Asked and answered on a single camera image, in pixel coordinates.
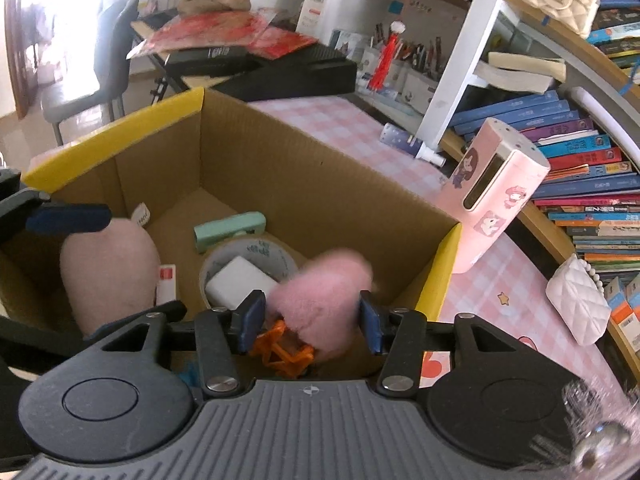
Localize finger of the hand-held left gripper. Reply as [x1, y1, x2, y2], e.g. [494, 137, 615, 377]
[0, 189, 113, 243]
[0, 301, 187, 361]

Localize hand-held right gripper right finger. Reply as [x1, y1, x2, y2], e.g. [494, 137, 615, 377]
[359, 291, 521, 397]

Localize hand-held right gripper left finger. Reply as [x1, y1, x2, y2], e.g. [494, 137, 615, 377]
[85, 290, 267, 397]

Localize orange hair clip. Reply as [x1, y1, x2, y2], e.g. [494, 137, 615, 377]
[252, 320, 315, 378]

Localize white charger block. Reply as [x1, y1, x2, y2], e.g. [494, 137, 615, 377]
[206, 256, 278, 307]

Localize pink fuzzy ball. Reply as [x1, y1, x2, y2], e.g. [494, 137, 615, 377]
[267, 247, 375, 361]

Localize pink plush pig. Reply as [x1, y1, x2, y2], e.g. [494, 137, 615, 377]
[60, 202, 162, 336]

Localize yellow tape roll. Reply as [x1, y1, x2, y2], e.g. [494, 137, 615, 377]
[199, 238, 297, 311]

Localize small red white box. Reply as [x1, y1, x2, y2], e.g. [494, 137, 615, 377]
[156, 263, 179, 306]

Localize grey-green toy car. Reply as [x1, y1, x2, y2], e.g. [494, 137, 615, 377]
[193, 211, 267, 254]

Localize yellow cardboard box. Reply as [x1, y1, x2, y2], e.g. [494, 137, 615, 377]
[0, 87, 463, 376]

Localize dark grey chair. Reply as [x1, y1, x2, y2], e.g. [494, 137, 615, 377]
[42, 0, 141, 146]

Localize pink cartoon dispenser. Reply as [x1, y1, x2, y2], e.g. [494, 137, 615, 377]
[432, 116, 551, 274]

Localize small blue spray bottle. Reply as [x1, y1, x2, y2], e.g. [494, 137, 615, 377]
[380, 122, 447, 167]

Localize pink printed desk mat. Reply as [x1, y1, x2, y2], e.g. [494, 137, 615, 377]
[250, 95, 626, 396]

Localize white quilted pouch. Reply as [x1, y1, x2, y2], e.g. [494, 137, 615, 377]
[545, 253, 612, 346]

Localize red paper packets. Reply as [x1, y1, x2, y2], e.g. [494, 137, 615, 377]
[127, 12, 321, 61]

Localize black flat device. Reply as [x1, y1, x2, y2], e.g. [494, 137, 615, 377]
[165, 42, 358, 103]

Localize white pen holders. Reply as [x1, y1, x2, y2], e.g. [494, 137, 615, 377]
[357, 20, 446, 106]

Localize orange white carton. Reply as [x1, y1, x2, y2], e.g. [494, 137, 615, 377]
[603, 276, 640, 352]

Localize row of colourful books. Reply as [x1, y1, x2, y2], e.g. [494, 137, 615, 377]
[450, 87, 640, 286]

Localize red knot tassel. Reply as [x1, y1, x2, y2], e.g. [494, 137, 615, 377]
[370, 20, 406, 93]

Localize white bookshelf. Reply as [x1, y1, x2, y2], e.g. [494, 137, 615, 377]
[330, 0, 640, 376]

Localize beige open book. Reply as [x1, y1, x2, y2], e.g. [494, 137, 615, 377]
[472, 51, 567, 95]

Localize white light bar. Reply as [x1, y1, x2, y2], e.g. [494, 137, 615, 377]
[570, 86, 640, 161]

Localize pile of thin blue books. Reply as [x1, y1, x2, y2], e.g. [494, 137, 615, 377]
[587, 0, 640, 78]

